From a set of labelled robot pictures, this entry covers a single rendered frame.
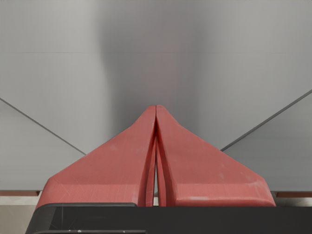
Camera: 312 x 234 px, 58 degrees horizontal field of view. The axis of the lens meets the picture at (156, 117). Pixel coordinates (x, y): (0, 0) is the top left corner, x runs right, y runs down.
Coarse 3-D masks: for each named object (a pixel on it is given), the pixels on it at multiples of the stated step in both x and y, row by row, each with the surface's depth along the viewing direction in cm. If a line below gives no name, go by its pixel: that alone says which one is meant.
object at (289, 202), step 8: (272, 192) 43; (0, 200) 45; (8, 200) 45; (16, 200) 45; (24, 200) 45; (32, 200) 45; (280, 200) 44; (288, 200) 44; (296, 200) 44; (304, 200) 44
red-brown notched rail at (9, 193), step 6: (0, 192) 22; (6, 192) 22; (12, 192) 22; (18, 192) 22; (24, 192) 22; (30, 192) 22; (36, 192) 22; (276, 192) 22; (282, 192) 21; (288, 192) 21; (294, 192) 21; (300, 192) 21; (306, 192) 21
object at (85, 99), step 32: (0, 64) 12; (32, 64) 12; (64, 64) 12; (96, 64) 12; (128, 64) 12; (160, 64) 12; (192, 64) 12; (224, 64) 12; (256, 64) 12; (288, 64) 12; (0, 96) 13; (32, 96) 13; (64, 96) 13; (96, 96) 13; (128, 96) 13; (160, 96) 13; (192, 96) 13; (224, 96) 13; (256, 96) 13; (288, 96) 13; (64, 128) 14; (96, 128) 14; (192, 128) 14; (224, 128) 14
